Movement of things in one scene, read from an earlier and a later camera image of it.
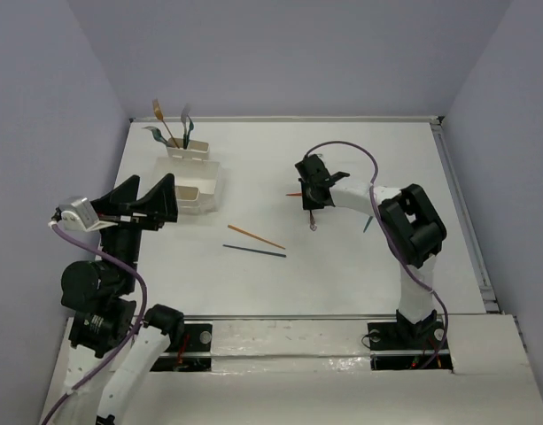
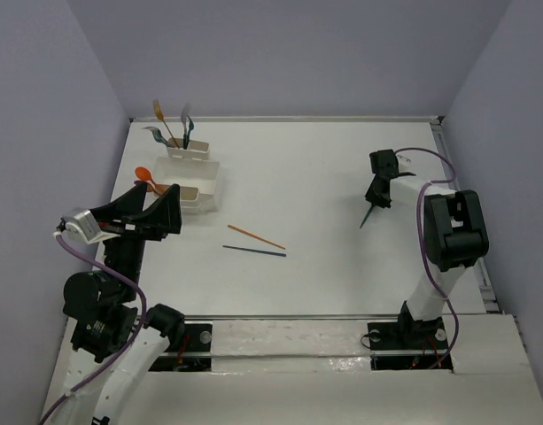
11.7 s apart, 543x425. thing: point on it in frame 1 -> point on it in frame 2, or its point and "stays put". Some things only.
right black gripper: (309, 204) -> (374, 198)
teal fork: (186, 135) stays put
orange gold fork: (159, 113) stays put
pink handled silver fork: (184, 119) stays put
